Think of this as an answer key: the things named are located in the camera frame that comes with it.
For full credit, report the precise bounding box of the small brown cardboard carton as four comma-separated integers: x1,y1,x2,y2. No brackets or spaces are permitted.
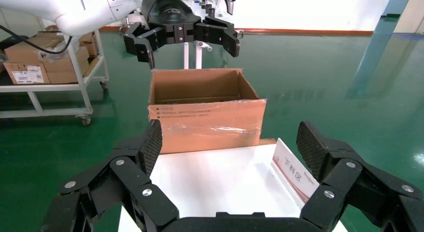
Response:
79,32,99,58

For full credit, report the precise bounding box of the white wheeled shelf cart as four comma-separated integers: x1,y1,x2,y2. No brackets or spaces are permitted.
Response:
0,15,110,127

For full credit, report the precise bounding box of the large open cardboard box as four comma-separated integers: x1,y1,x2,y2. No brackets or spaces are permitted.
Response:
148,68,268,155

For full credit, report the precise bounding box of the flat cardboard box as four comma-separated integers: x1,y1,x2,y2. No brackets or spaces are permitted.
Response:
46,69,90,84

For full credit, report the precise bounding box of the acrylic sign card red print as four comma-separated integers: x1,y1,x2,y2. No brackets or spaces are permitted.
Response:
270,138,322,208

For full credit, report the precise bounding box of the cardboard box under plastic wrap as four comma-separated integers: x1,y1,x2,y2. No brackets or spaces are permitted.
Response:
42,46,90,73

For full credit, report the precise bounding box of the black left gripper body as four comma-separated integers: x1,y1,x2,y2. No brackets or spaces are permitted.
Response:
140,0,203,45

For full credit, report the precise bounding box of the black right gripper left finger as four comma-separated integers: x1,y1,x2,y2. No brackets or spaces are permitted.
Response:
39,119,180,232

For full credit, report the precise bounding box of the cardboard box with white label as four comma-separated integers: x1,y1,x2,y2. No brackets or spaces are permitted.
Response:
3,62,52,85

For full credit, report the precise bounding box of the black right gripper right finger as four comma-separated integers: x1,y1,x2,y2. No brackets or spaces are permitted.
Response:
296,121,424,232

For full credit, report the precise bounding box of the wide plain cardboard box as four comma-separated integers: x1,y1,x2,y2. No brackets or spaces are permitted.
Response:
4,36,65,64

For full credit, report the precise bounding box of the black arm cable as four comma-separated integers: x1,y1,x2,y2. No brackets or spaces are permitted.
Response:
0,25,73,55

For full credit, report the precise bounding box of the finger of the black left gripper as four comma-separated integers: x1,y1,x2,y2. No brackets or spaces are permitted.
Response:
195,16,241,58
122,22,170,70

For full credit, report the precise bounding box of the white tube stand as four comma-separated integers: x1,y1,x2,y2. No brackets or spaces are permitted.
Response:
183,40,213,70

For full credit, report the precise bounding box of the black hanging tool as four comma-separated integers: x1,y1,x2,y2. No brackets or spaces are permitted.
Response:
222,0,237,16

